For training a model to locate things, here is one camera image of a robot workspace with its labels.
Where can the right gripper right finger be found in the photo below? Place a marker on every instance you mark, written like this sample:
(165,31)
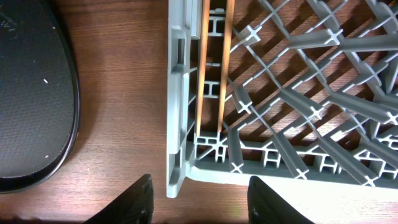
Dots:
(267,206)

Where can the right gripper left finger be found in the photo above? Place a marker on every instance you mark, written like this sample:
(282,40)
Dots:
(134,205)

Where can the wooden chopstick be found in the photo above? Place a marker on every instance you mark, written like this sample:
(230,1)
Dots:
(202,63)
(228,24)

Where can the grey dishwasher rack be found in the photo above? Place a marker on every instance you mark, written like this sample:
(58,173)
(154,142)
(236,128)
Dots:
(359,151)

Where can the round black serving tray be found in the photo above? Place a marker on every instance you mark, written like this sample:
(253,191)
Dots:
(40,94)

